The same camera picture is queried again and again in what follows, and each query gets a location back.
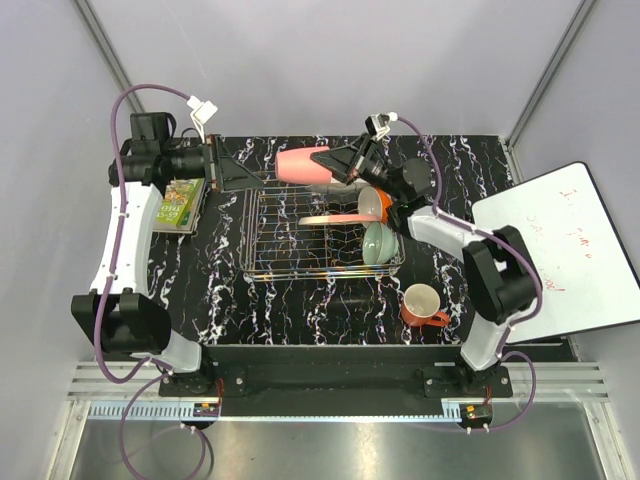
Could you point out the white grey-rimmed plate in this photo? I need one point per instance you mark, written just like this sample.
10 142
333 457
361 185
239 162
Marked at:
336 189

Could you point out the green paperback book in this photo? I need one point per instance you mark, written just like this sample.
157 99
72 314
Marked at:
179 209

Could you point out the pink cream floral plate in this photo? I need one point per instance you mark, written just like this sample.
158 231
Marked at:
338 219

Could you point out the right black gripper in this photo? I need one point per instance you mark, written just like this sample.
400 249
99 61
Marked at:
338 161

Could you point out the orange mug white inside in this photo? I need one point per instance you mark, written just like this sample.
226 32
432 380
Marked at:
421 307

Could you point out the aluminium cable duct rail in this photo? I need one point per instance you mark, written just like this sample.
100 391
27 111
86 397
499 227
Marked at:
427 410

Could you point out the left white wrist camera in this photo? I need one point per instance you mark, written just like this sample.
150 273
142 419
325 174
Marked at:
201 112

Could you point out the black marble pattern mat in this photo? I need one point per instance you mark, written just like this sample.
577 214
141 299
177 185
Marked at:
198 278

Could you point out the chrome wire dish rack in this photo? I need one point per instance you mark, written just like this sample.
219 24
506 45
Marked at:
277 246

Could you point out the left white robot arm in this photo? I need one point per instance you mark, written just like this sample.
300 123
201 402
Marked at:
117 314

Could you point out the pale green bowl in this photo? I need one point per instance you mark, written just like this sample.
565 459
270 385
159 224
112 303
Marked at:
379 244

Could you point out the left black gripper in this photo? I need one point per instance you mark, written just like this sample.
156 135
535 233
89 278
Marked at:
234 176

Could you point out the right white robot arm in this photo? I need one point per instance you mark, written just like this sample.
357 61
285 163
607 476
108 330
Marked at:
503 285

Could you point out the pink cup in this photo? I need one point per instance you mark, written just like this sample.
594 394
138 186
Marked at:
296 166

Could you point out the orange bowl white inside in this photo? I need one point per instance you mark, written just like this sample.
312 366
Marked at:
374 202

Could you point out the whiteboard with red scribbles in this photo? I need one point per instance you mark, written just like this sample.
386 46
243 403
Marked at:
588 282

